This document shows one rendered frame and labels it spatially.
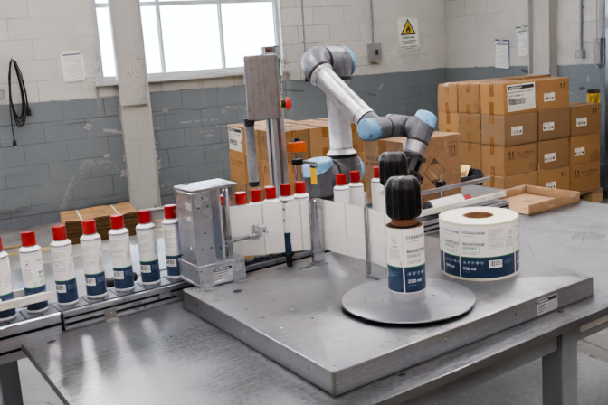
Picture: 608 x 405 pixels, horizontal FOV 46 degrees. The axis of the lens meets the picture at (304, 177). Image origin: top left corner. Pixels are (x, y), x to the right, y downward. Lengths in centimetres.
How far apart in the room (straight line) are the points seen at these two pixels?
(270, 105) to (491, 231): 75
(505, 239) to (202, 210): 77
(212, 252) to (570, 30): 610
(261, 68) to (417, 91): 686
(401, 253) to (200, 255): 55
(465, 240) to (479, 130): 429
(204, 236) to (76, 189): 567
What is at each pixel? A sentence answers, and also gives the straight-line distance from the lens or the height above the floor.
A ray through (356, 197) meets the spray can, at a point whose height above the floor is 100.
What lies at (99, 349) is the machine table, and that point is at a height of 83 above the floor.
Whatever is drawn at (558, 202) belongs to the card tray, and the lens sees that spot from 287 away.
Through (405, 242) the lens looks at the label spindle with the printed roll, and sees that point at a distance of 161.
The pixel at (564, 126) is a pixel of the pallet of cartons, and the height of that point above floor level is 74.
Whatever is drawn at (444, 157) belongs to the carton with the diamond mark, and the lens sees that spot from 284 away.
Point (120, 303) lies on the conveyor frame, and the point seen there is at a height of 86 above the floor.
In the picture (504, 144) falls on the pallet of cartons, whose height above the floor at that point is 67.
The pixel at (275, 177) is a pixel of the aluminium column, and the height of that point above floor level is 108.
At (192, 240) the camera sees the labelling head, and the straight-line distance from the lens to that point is 188.
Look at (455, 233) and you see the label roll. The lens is 183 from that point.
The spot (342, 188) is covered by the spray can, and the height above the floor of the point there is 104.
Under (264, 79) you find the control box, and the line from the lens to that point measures 211.
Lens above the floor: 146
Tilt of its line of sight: 10 degrees down
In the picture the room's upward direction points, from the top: 4 degrees counter-clockwise
